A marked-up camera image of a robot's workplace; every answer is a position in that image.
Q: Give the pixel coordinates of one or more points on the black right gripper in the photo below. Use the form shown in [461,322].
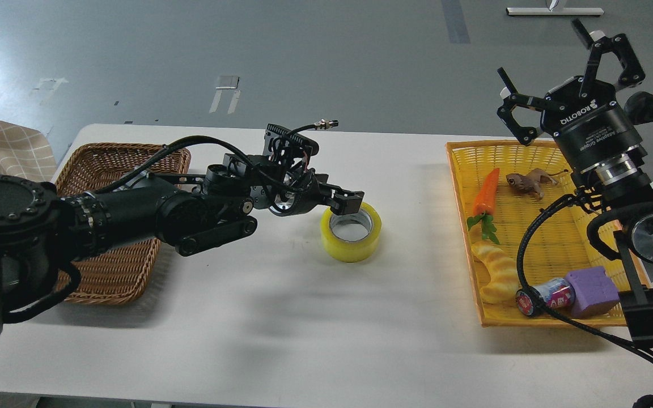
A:
[587,124]

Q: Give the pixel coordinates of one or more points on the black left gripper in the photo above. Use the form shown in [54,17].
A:
[341,201]

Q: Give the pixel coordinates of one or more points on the yellow tape roll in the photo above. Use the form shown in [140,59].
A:
[350,251]

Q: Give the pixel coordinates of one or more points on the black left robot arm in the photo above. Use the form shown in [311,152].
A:
[195,194]

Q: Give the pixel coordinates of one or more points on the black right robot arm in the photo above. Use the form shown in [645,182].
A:
[618,189]

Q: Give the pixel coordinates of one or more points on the white stand base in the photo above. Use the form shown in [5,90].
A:
[554,8]

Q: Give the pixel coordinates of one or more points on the orange toy carrot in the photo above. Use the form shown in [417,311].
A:
[484,206]

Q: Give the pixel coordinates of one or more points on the yellow toy croissant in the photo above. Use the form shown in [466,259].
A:
[503,276]

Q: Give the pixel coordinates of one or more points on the purple foam block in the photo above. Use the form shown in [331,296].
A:
[594,292]

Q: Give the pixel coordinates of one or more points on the small dark can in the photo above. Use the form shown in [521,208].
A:
[555,293]

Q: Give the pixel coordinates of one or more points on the brown wicker basket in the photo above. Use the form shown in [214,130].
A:
[122,275]

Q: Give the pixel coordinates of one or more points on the beige checkered cloth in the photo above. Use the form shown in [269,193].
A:
[25,153]

